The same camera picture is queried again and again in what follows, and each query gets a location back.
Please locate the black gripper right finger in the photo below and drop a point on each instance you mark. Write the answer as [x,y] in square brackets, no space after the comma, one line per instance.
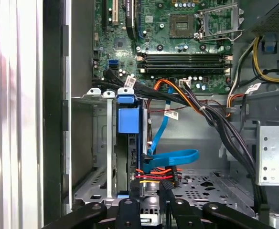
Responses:
[180,212]

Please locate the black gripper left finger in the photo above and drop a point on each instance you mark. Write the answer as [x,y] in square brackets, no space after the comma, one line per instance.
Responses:
[128,214]

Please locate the hard disk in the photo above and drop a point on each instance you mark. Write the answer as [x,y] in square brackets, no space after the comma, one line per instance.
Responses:
[128,119]

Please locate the metal disk bay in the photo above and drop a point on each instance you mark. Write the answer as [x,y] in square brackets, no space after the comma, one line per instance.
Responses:
[109,143]

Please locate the metal drive cage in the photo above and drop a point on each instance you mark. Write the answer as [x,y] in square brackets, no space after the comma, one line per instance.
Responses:
[271,155]

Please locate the black RAM slot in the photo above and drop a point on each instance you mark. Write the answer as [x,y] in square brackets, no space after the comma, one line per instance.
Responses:
[185,65]
[185,59]
[185,70]
[185,55]

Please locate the green motherboard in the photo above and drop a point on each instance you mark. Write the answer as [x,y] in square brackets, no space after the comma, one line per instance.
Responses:
[168,47]

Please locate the black PC case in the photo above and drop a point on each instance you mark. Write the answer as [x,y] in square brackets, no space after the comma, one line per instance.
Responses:
[82,47]

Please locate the locking lever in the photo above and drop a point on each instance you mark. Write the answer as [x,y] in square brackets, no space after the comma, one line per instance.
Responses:
[216,40]

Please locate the CPU socket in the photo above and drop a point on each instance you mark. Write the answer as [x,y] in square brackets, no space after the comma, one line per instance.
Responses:
[181,26]

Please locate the black graphics card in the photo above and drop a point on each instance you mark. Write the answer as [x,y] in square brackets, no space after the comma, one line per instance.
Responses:
[131,19]

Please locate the metal socket cover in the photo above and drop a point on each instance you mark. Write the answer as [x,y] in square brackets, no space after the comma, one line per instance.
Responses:
[235,20]

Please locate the black expansion slot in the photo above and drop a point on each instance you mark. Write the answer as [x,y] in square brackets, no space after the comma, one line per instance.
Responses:
[104,14]

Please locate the white expansion slot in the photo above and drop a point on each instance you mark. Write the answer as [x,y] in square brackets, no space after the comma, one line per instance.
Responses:
[115,12]

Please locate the grey power supply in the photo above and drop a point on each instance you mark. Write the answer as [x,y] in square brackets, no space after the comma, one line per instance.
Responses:
[273,14]

